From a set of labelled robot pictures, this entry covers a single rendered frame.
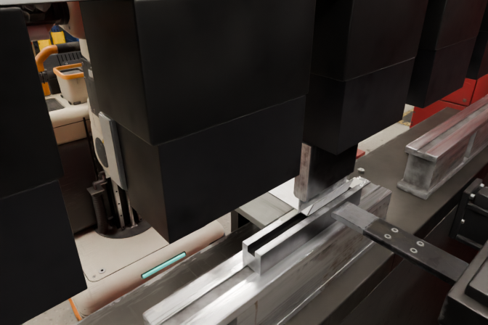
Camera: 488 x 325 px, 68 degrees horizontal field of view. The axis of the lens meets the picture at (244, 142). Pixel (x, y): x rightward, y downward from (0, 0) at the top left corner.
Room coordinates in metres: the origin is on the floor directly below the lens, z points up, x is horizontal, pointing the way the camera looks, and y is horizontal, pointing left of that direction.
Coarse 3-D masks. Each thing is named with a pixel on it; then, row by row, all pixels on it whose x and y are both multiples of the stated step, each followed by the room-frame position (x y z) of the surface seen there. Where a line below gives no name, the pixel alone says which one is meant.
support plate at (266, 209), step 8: (256, 200) 0.40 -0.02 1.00; (264, 200) 0.40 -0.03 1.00; (272, 200) 0.40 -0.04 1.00; (280, 200) 0.40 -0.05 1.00; (240, 208) 0.38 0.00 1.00; (248, 208) 0.38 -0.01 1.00; (256, 208) 0.38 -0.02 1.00; (264, 208) 0.38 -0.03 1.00; (272, 208) 0.38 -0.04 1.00; (280, 208) 0.38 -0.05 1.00; (288, 208) 0.38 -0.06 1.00; (248, 216) 0.37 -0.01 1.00; (256, 216) 0.36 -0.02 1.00; (264, 216) 0.36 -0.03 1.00; (272, 216) 0.36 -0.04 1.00; (280, 216) 0.36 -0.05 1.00; (256, 224) 0.36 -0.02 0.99; (264, 224) 0.35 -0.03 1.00
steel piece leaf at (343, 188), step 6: (342, 186) 0.39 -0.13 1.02; (348, 186) 0.41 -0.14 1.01; (330, 192) 0.38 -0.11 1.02; (336, 192) 0.39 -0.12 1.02; (342, 192) 0.41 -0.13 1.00; (324, 198) 0.37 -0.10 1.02; (330, 198) 0.39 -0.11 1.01; (318, 204) 0.36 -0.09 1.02; (324, 204) 0.38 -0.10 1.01; (312, 210) 0.36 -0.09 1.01
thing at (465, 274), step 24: (336, 216) 0.36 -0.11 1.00; (360, 216) 0.36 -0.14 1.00; (384, 240) 0.31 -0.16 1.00; (408, 240) 0.31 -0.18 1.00; (432, 264) 0.28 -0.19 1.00; (456, 264) 0.28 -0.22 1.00; (480, 264) 0.26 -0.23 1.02; (456, 288) 0.23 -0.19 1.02; (480, 288) 0.22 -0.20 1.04; (456, 312) 0.22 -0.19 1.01; (480, 312) 0.21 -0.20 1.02
